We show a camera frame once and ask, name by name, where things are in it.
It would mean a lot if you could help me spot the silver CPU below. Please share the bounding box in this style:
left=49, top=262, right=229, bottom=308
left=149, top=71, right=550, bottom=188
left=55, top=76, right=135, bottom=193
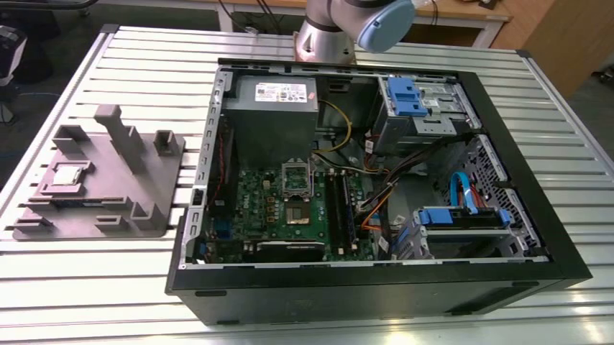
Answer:
left=51, top=165, right=84, bottom=185

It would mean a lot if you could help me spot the metal socket cover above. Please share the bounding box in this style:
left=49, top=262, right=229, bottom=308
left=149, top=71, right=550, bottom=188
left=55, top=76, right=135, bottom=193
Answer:
left=281, top=157, right=315, bottom=201

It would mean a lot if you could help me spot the black RAM slot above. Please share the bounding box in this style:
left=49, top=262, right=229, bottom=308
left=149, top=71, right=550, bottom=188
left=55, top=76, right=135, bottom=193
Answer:
left=324, top=171, right=343, bottom=252
left=338, top=170, right=360, bottom=252

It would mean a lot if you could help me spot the green motherboard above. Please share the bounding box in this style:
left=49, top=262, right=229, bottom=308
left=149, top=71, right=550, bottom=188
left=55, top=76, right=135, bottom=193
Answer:
left=207, top=157, right=384, bottom=263

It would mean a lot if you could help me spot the grey power supply unit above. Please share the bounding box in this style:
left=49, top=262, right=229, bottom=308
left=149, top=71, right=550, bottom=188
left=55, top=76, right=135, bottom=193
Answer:
left=223, top=75, right=319, bottom=161

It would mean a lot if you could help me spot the black graphics card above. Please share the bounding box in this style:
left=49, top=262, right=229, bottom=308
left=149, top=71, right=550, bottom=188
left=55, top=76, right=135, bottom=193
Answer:
left=244, top=239, right=326, bottom=262

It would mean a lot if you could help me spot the silver drive cage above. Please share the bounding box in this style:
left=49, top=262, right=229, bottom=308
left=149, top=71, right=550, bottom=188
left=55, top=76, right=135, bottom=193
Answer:
left=374, top=75, right=483, bottom=155

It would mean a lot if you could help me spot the blue disk carrier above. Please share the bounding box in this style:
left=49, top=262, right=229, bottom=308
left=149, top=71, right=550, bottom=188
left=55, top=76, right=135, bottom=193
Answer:
left=387, top=77, right=428, bottom=118

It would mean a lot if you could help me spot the hard disk in blue carrier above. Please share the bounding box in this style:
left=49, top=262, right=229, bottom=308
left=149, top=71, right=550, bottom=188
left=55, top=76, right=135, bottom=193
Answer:
left=416, top=206, right=512, bottom=231

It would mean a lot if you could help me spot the black PC case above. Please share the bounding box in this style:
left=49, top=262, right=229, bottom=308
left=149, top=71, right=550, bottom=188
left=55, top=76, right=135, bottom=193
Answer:
left=164, top=57, right=594, bottom=326

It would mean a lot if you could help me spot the silver disk bay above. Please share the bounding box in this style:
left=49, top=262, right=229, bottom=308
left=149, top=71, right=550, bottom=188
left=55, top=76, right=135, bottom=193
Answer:
left=411, top=206, right=528, bottom=259

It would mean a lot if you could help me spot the grey parts rack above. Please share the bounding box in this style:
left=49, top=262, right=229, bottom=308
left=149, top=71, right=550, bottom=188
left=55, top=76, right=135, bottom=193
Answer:
left=5, top=103, right=187, bottom=241

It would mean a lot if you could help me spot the RAM stick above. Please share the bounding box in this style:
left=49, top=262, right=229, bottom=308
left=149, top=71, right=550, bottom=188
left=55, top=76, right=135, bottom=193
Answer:
left=45, top=195, right=121, bottom=208

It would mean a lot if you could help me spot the wooden desk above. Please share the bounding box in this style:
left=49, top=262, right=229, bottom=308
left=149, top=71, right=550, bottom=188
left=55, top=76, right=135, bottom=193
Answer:
left=217, top=0, right=514, bottom=50

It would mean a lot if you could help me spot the black office chair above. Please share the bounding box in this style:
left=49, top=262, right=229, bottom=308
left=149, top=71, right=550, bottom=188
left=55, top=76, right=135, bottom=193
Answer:
left=0, top=0, right=61, bottom=86

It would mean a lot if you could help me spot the brown wooden cabinet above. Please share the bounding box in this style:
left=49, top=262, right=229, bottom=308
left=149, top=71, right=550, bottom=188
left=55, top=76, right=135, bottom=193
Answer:
left=492, top=0, right=614, bottom=98

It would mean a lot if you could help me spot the yellow wire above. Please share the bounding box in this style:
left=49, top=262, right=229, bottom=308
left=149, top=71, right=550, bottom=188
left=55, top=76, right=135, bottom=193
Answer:
left=313, top=99, right=354, bottom=155

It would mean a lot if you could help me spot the orange wire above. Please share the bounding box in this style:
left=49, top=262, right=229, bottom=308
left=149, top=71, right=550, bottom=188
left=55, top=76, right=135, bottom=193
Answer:
left=359, top=203, right=384, bottom=231

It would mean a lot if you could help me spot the black cable bundle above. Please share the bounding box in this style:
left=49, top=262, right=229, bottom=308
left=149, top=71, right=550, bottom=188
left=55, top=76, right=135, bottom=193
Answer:
left=356, top=132, right=480, bottom=213

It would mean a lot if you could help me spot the blue wire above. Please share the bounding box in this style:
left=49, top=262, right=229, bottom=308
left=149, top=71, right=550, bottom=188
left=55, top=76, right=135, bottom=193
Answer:
left=450, top=171, right=480, bottom=215

